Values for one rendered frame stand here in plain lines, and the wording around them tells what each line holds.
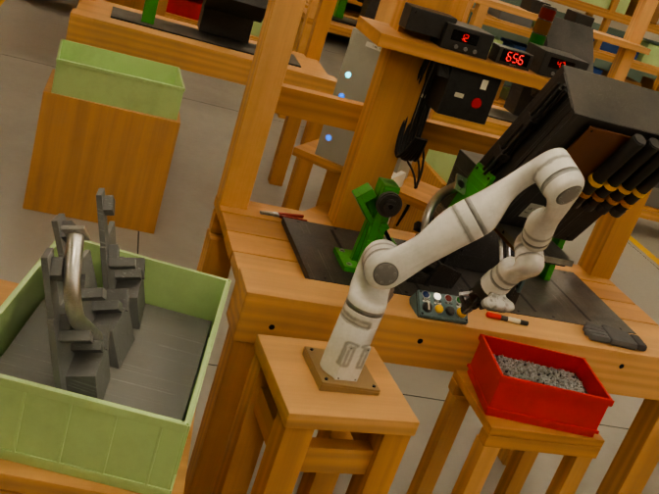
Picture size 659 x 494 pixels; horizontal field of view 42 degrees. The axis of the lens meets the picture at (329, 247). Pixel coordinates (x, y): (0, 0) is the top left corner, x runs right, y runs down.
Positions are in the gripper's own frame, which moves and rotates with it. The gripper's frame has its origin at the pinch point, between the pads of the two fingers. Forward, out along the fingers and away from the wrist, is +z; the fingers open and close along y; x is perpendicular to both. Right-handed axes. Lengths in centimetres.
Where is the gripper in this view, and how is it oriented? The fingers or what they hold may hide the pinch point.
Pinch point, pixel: (466, 308)
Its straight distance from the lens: 239.5
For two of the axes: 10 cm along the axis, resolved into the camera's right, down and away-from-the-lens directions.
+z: -3.6, 4.7, 8.0
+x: 0.2, 8.6, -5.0
